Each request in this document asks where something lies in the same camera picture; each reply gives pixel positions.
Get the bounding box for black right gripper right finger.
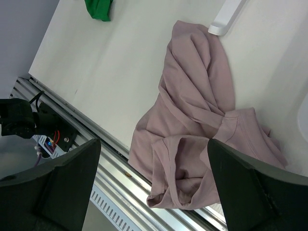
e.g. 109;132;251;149
207;139;308;231

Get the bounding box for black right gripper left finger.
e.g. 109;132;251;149
0;139;101;231

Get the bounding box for mauve tank top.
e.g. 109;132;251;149
128;21;287;210

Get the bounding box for green tank top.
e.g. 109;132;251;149
85;0;113;22

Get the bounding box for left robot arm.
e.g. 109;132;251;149
0;91;77;152

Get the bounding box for silver white clothes rack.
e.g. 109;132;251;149
208;0;246;36

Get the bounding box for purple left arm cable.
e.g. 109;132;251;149
33;144;44;167

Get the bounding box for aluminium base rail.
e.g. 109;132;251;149
11;77;227;231

